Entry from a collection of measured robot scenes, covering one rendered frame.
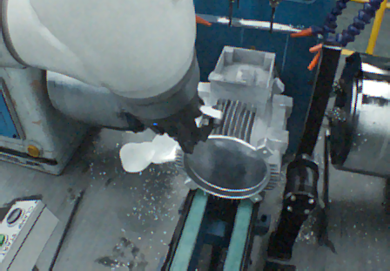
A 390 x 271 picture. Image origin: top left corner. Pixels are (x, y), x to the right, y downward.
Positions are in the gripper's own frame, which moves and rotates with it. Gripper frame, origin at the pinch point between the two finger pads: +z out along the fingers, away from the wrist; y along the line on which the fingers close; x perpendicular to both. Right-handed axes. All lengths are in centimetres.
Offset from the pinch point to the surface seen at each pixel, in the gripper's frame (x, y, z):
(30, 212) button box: 17.0, 18.8, -7.0
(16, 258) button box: 23.7, 17.6, -9.1
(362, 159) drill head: -5.1, -30.8, 12.0
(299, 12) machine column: -40.9, -15.5, 18.8
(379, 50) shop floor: -174, -104, 227
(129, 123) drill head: -4.8, 15.4, 13.5
